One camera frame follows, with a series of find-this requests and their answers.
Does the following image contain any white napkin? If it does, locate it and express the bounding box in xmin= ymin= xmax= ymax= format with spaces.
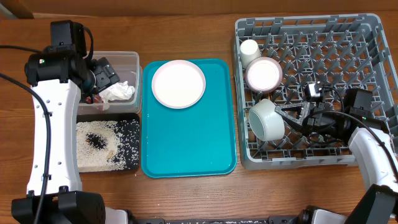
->
xmin=99 ymin=81 xmax=136 ymax=102

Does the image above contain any red snack wrapper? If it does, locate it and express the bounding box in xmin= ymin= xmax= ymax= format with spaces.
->
xmin=81 ymin=95 xmax=103 ymax=111

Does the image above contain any grey shallow bowl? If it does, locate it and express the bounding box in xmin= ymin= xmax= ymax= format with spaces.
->
xmin=248 ymin=99 xmax=285 ymax=141

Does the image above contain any pink bowl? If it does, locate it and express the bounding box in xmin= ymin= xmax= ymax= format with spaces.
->
xmin=246 ymin=57 xmax=282 ymax=93

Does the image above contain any white round plate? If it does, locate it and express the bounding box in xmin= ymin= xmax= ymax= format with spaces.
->
xmin=151 ymin=60 xmax=206 ymax=110

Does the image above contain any pale green paper cup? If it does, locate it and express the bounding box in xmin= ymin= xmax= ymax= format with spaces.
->
xmin=240 ymin=39 xmax=261 ymax=68

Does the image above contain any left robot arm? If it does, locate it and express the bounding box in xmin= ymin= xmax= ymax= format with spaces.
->
xmin=11 ymin=21 xmax=135 ymax=223

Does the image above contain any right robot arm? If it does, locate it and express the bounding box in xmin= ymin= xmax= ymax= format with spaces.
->
xmin=275 ymin=88 xmax=397 ymax=224

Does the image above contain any grey dishwasher rack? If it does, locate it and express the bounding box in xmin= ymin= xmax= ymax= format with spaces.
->
xmin=233 ymin=14 xmax=397 ymax=170

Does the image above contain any clear plastic storage bin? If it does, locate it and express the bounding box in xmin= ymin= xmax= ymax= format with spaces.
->
xmin=77 ymin=51 xmax=142 ymax=115

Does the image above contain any black plastic tray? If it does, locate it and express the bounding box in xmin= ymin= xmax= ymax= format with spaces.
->
xmin=76 ymin=112 xmax=141 ymax=174

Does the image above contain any spilled rice pile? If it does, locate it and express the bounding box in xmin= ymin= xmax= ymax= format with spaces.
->
xmin=76 ymin=119 xmax=141 ymax=173

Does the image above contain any teal serving tray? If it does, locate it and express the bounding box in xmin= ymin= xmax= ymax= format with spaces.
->
xmin=141 ymin=58 xmax=237 ymax=179

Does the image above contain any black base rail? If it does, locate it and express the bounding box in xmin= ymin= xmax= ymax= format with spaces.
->
xmin=137 ymin=215 xmax=297 ymax=224

